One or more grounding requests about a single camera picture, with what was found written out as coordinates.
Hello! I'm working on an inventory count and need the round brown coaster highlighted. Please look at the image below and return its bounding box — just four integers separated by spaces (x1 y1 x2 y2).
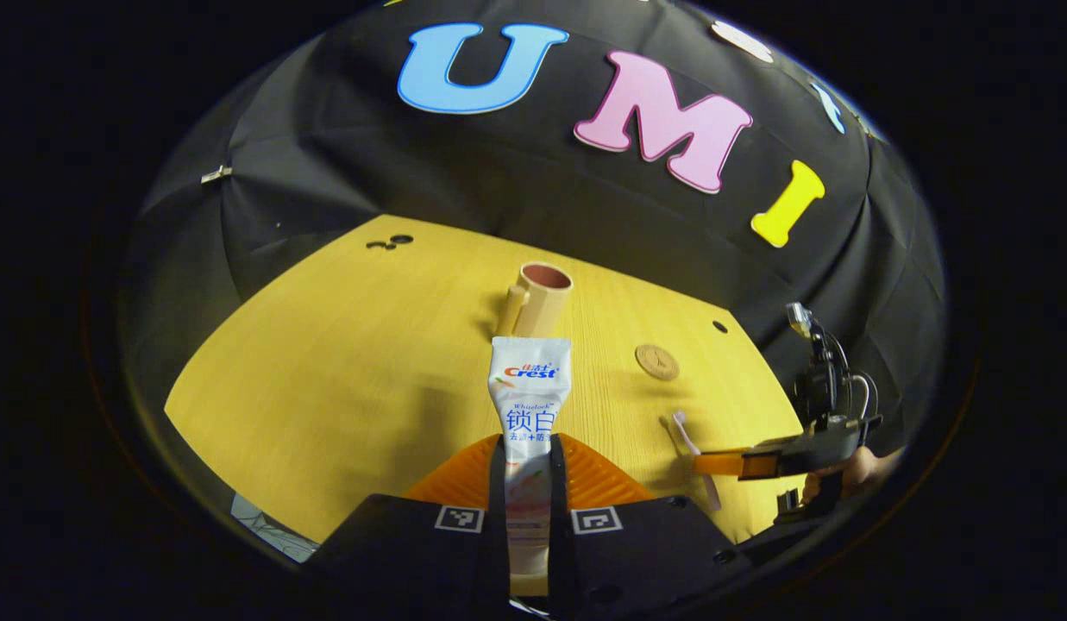
634 343 681 382

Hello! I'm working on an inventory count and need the beige cup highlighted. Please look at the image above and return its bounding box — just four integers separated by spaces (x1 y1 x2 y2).
497 261 574 339

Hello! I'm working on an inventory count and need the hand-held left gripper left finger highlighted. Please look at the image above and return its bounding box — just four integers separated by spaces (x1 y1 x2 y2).
313 433 511 613

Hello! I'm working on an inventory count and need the black backdrop cloth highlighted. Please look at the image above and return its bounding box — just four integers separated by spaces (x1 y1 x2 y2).
123 0 948 449

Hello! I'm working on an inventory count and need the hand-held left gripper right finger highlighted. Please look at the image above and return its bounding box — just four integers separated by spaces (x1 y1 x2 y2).
549 433 754 618

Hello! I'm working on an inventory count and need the white toothbrush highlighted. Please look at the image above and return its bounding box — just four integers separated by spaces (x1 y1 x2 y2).
668 411 724 512

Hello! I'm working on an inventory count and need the white toothpaste tube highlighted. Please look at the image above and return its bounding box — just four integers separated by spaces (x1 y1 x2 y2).
487 336 574 598

